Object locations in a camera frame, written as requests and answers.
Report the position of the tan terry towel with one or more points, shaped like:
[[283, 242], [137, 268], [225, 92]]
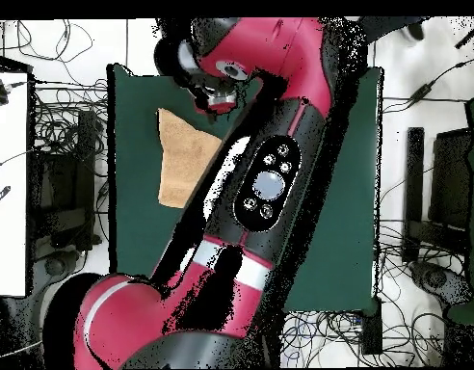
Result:
[[183, 162]]

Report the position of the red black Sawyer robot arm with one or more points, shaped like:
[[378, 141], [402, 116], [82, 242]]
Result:
[[136, 316]]

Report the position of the dark green table cloth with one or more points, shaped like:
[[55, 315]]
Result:
[[136, 231]]

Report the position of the black equipment rack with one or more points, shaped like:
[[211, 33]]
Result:
[[63, 185]]

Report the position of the person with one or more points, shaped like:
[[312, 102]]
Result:
[[387, 25]]

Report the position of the black upright stand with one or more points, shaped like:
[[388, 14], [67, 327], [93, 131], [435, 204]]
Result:
[[414, 173]]

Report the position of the white desk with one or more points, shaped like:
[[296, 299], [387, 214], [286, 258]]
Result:
[[7, 173]]

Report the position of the black round floor foot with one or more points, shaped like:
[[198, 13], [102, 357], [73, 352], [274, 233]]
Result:
[[55, 266]]

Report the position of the black bar with white print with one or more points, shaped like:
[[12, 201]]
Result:
[[0, 197]]

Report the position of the small black box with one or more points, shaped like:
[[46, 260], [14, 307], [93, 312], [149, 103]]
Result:
[[372, 327]]

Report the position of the dark grey chair base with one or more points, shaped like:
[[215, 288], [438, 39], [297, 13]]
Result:
[[437, 279]]

